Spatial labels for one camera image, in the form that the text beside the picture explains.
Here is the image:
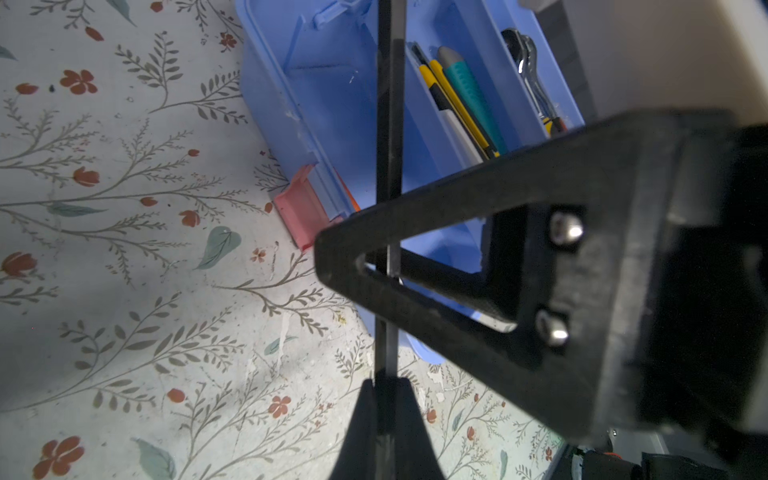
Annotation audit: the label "white blue tool box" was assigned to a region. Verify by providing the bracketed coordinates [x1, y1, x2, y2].
[233, 0, 586, 366]

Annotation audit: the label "yellow black utility knife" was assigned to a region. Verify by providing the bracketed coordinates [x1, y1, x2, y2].
[409, 42, 500, 165]

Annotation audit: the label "black hex key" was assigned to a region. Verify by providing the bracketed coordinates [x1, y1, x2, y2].
[374, 0, 407, 479]

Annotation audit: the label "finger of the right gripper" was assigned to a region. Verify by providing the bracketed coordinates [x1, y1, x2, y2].
[315, 110, 684, 441]

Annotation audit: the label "teal utility knife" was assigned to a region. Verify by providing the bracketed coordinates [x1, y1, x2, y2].
[437, 46, 508, 154]

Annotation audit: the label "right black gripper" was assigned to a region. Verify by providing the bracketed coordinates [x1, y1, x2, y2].
[623, 110, 767, 445]

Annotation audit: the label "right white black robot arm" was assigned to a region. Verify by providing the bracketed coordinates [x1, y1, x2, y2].
[315, 1, 767, 448]

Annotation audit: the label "orange pencil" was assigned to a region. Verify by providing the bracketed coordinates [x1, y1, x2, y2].
[335, 172, 361, 213]

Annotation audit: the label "yellow black pliers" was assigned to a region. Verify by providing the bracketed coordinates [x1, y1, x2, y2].
[501, 29, 568, 136]

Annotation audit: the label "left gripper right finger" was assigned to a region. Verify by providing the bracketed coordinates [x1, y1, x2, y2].
[394, 378, 444, 480]

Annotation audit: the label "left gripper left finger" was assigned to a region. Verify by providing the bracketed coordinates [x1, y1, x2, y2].
[329, 380, 378, 480]

